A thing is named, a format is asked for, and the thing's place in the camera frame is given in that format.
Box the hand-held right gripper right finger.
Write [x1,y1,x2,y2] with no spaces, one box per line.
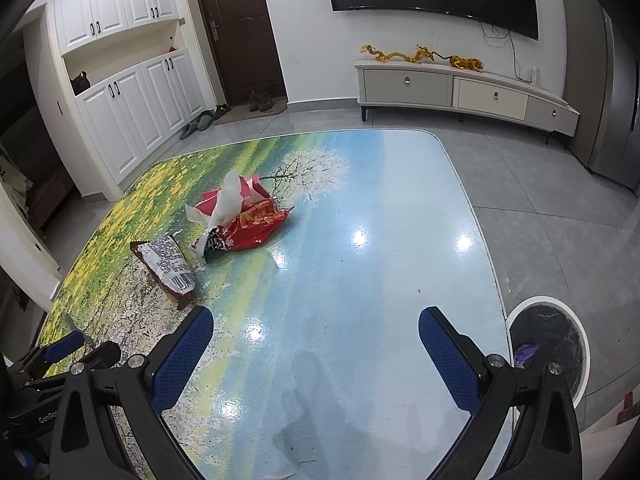
[418,305,584,480]

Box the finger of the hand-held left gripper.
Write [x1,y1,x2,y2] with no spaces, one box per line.
[25,341,123,391]
[10,330,86,386]

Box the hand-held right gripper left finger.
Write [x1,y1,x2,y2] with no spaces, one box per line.
[49,305,214,480]

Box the white printed snack packet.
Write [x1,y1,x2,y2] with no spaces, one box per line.
[129,234,197,311]

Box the white round trash bin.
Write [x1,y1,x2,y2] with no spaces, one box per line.
[506,296,592,411]

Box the red snack bag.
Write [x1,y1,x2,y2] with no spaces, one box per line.
[190,197,296,265]

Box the white plastic bag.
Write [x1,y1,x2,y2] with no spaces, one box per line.
[186,170,246,261]

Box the grey doormat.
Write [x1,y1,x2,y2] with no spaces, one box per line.
[215,102,288,126]

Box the white tall cabinet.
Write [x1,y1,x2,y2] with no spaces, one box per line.
[52,0,208,201]

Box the grey television stand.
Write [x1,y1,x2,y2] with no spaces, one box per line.
[354,59,581,147]

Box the gold tiger figure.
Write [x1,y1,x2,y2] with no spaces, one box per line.
[448,55,485,72]

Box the silver refrigerator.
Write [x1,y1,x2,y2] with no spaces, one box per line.
[557,0,640,191]

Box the dark brown door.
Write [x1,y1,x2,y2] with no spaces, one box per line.
[192,0,288,110]

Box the television cable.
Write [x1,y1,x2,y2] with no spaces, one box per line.
[480,22,533,81]

